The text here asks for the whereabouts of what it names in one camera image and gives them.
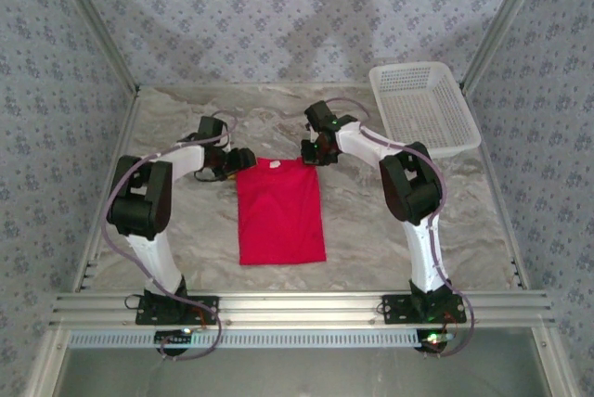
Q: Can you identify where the red t-shirt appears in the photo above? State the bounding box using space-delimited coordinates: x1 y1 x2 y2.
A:
235 158 328 267

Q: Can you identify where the white perforated plastic basket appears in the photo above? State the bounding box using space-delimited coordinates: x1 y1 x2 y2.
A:
368 61 482 160

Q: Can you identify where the aluminium table side rail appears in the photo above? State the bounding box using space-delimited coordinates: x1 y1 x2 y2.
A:
462 85 530 290
71 88 143 294

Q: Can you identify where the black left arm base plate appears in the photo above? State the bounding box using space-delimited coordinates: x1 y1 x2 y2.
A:
136 294 220 327

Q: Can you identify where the aluminium mounting rail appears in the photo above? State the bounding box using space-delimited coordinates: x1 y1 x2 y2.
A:
48 289 556 327

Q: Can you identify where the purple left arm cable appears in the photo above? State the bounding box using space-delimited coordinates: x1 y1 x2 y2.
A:
102 110 239 362

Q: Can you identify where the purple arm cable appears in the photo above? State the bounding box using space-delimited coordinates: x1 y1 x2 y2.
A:
102 110 239 362
324 97 477 359

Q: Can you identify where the grey slotted cable duct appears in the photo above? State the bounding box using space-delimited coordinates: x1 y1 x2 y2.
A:
68 327 458 351

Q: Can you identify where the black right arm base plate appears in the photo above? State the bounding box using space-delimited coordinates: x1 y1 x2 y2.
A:
381 293 468 326

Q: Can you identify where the aluminium frame post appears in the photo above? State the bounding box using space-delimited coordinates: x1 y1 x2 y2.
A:
45 0 141 92
460 0 554 92

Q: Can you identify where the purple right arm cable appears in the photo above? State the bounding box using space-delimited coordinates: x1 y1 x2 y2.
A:
324 97 477 359

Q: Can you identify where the aluminium frame leg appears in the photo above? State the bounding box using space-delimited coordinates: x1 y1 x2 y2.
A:
22 327 71 397
531 326 576 397

